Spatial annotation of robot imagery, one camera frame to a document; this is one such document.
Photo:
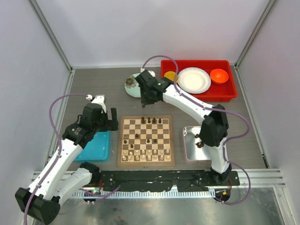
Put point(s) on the aluminium frame rail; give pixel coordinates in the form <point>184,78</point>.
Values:
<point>259,178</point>

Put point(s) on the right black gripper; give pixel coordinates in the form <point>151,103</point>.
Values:
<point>145,101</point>

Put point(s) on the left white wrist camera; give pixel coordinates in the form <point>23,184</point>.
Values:
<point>98,99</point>

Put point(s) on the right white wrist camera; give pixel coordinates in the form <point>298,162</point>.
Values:
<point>149,71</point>

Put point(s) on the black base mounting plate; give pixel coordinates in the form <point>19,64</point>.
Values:
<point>161,180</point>

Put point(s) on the mint green flower plate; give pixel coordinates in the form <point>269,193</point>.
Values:
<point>132,87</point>

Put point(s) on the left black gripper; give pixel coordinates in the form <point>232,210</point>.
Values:
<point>111,124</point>

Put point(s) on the yellow plastic cup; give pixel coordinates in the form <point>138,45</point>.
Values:
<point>170,75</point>

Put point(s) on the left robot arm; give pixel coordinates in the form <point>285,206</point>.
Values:
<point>43,198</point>

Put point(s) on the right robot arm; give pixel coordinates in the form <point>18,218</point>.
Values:
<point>212,119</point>

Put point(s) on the pile of dark chess pieces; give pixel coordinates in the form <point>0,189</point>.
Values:
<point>199,144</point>

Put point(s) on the orange plastic bowl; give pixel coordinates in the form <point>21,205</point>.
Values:
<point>219,76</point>

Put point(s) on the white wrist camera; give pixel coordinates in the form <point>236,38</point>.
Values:
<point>149,71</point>
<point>98,99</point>

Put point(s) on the blue plastic tray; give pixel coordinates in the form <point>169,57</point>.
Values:
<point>96,150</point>

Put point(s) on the silver metal tray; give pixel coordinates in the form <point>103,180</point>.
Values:
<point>194,154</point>

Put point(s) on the white paper plate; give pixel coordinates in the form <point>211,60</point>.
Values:
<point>194,80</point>

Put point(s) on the wooden chess board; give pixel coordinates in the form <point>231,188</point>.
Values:
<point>143,155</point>

